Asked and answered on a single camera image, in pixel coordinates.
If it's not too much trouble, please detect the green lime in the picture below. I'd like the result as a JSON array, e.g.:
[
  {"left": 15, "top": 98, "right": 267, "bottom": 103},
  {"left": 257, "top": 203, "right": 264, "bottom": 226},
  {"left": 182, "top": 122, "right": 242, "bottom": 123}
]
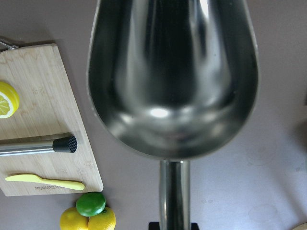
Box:
[{"left": 76, "top": 192, "right": 106, "bottom": 217}]

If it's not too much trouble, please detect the yellow lemon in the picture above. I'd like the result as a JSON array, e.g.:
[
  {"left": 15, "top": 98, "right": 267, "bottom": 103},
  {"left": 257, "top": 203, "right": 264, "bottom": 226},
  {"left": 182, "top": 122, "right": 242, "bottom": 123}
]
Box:
[
  {"left": 88, "top": 207, "right": 116, "bottom": 230},
  {"left": 59, "top": 207, "right": 89, "bottom": 230}
]

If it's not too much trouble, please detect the bamboo cutting board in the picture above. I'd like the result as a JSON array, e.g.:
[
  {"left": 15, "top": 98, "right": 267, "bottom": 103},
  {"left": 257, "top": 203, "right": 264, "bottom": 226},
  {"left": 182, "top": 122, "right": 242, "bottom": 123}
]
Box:
[{"left": 0, "top": 44, "right": 103, "bottom": 196}]

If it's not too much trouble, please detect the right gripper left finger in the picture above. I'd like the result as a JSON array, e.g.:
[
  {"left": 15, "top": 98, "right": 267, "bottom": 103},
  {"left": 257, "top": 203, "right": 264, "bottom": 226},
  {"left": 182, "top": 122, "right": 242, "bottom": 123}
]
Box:
[{"left": 148, "top": 222, "right": 160, "bottom": 230}]

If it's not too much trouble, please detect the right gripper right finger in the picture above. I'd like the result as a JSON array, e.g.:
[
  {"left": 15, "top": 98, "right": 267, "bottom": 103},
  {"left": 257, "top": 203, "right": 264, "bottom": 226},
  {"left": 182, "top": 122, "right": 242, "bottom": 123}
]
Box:
[{"left": 191, "top": 223, "right": 200, "bottom": 230}]

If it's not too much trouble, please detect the metal ice scoop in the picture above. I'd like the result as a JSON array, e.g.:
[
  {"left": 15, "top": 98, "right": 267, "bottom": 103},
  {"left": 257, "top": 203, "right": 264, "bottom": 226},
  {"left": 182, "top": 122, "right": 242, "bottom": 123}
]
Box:
[{"left": 87, "top": 0, "right": 259, "bottom": 230}]

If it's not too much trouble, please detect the yellow plastic knife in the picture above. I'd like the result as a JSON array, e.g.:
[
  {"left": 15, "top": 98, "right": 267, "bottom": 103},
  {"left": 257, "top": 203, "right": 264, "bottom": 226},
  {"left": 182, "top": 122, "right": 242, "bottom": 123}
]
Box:
[{"left": 5, "top": 174, "right": 85, "bottom": 191}]

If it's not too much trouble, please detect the steel muddler black tip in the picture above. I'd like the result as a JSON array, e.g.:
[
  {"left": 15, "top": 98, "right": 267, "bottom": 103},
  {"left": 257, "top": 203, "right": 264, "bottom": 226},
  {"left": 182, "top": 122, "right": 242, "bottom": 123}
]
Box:
[{"left": 0, "top": 136, "right": 78, "bottom": 157}]

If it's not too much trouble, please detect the half lemon slice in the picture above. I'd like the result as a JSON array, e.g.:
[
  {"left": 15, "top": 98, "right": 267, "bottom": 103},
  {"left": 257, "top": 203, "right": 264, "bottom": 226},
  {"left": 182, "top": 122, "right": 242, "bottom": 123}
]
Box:
[{"left": 0, "top": 81, "right": 20, "bottom": 119}]

